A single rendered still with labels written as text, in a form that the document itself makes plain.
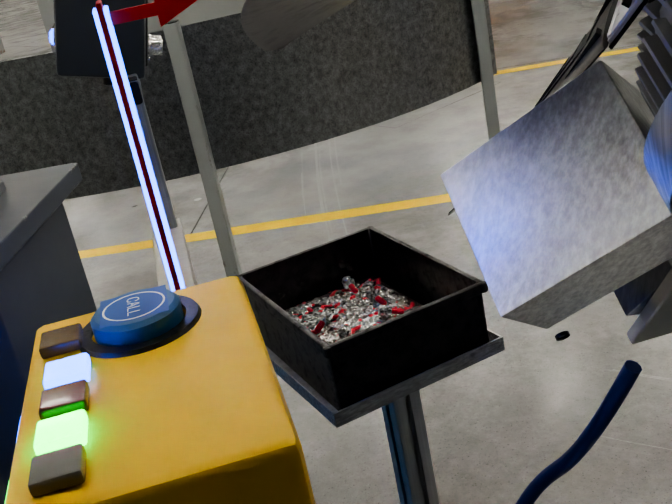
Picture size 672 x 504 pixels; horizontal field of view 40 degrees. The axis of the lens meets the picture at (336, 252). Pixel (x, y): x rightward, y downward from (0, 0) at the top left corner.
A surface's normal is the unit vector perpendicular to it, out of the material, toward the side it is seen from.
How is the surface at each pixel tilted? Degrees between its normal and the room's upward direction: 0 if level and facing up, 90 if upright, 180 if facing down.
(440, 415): 0
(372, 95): 90
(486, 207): 55
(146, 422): 0
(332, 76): 90
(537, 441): 0
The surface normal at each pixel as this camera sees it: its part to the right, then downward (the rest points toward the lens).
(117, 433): -0.18, -0.91
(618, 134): -0.64, -0.19
